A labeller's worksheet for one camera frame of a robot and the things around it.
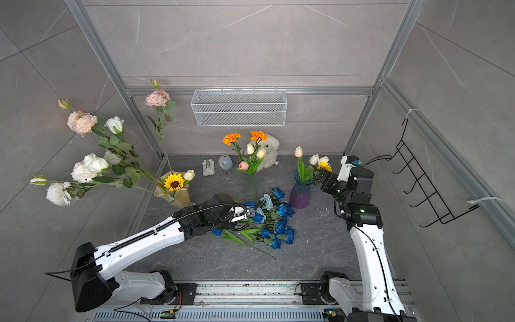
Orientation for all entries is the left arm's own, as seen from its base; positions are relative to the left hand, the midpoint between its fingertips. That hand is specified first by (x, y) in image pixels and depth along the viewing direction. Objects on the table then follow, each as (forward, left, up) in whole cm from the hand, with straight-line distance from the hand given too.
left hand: (235, 203), depth 77 cm
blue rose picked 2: (+14, -19, -15) cm, 28 cm away
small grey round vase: (+33, +8, -12) cm, 36 cm away
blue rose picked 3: (-6, -18, -10) cm, 22 cm away
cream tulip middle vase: (+19, -6, +11) cm, 23 cm away
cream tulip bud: (+6, +16, +12) cm, 20 cm away
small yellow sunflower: (+7, +23, +6) cm, 25 cm away
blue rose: (-10, -15, -15) cm, 23 cm away
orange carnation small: (+22, +1, +15) cm, 26 cm away
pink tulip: (+10, -4, +11) cm, 15 cm away
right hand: (+5, -34, +10) cm, 36 cm away
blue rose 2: (-8, -22, -14) cm, 27 cm away
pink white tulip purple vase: (+17, -26, +10) cm, 33 cm away
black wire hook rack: (0, -66, +13) cm, 68 cm away
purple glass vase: (+8, -28, -7) cm, 30 cm away
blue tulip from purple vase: (-3, -9, -8) cm, 12 cm away
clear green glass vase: (+14, -6, -8) cm, 17 cm away
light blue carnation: (+5, -13, -9) cm, 17 cm away
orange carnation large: (+24, -10, +15) cm, 30 cm away
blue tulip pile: (-7, -12, -14) cm, 20 cm away
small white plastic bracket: (+33, +19, -16) cm, 41 cm away
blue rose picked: (+1, -21, -10) cm, 23 cm away
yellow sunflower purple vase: (+11, -36, +9) cm, 39 cm away
